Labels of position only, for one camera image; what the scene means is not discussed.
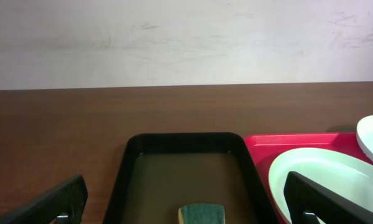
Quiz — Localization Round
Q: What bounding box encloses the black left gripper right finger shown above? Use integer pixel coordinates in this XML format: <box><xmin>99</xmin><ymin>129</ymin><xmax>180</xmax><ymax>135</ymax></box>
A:
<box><xmin>283</xmin><ymin>171</ymin><xmax>373</xmax><ymax>224</ymax></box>

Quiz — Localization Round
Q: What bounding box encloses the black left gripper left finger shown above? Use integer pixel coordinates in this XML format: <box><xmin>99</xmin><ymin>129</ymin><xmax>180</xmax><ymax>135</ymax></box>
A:
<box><xmin>0</xmin><ymin>175</ymin><xmax>88</xmax><ymax>224</ymax></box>

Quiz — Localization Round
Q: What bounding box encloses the pale green plate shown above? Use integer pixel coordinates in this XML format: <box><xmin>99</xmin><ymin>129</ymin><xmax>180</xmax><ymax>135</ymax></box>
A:
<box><xmin>268</xmin><ymin>147</ymin><xmax>373</xmax><ymax>223</ymax></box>

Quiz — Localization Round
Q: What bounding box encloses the green yellow sponge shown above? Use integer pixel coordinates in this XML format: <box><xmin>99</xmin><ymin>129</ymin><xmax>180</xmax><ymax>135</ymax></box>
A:
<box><xmin>178</xmin><ymin>203</ymin><xmax>226</xmax><ymax>224</ymax></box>

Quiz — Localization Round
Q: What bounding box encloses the red plastic tray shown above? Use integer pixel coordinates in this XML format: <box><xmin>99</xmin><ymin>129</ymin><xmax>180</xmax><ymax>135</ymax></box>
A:
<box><xmin>244</xmin><ymin>133</ymin><xmax>373</xmax><ymax>224</ymax></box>

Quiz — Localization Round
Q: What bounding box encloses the black rectangular tray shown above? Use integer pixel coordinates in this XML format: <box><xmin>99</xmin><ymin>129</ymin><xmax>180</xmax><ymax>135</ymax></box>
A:
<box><xmin>104</xmin><ymin>133</ymin><xmax>279</xmax><ymax>223</ymax></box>

